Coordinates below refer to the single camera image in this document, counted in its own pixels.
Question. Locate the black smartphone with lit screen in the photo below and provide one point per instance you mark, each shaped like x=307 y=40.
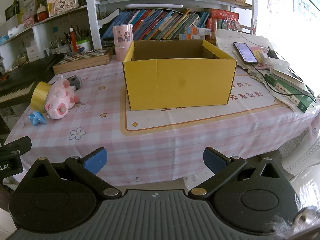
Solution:
x=245 y=52

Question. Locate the black power adapter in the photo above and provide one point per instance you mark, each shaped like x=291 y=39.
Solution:
x=273 y=53

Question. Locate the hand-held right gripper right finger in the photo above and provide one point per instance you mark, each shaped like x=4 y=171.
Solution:
x=212 y=159

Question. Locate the wall poster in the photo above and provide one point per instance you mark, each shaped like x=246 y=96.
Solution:
x=280 y=10

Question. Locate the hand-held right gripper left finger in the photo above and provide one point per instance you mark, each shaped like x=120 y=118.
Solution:
x=96 y=160

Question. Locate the row of leaning books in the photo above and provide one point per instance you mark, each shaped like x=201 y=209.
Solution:
x=155 y=25

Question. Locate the white tube lamp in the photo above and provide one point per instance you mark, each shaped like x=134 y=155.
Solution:
x=142 y=6

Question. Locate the thick green book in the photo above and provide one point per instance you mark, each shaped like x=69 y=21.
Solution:
x=287 y=92

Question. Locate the black electronic keyboard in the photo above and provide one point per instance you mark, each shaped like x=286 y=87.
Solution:
x=20 y=80

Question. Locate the pink plush pig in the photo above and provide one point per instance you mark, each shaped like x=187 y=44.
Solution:
x=62 y=97

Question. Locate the thick red book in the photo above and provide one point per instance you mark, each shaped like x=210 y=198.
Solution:
x=222 y=15

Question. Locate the checkered wooden box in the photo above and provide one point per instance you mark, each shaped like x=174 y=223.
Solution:
x=82 y=60

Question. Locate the grey fuzzy cloth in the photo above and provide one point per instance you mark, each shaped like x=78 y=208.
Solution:
x=300 y=222

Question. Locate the blue wrapper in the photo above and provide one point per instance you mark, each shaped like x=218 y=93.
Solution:
x=37 y=118

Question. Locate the white charger plug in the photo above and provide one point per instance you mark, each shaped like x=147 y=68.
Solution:
x=264 y=55

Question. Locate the pen holder with pens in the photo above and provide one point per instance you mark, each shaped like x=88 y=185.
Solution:
x=60 y=46

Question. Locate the yellow tape roll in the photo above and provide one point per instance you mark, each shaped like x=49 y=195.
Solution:
x=40 y=93

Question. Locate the pink cylindrical cup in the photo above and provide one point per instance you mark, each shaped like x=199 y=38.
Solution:
x=121 y=42

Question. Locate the yellow cardboard box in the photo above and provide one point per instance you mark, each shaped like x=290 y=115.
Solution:
x=175 y=85

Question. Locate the white bookshelf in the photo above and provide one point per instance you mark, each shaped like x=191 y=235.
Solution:
x=91 y=17

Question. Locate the small white staple box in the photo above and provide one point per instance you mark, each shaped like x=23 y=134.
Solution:
x=75 y=82

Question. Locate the stack of white papers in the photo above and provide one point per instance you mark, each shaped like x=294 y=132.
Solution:
x=225 y=45

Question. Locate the orange and white carton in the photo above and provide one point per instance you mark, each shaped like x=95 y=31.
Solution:
x=193 y=37
x=197 y=30

